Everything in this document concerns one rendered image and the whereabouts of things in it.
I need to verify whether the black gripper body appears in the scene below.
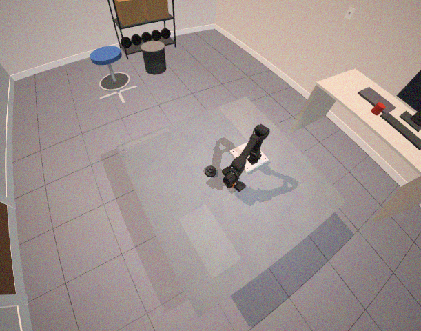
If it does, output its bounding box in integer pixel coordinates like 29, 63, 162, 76
222, 167, 246, 192

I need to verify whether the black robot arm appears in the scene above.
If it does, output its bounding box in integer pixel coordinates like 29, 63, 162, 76
223, 124, 270, 188

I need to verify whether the grey round pedestal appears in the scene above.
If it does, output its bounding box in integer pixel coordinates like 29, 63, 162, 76
205, 165, 216, 177

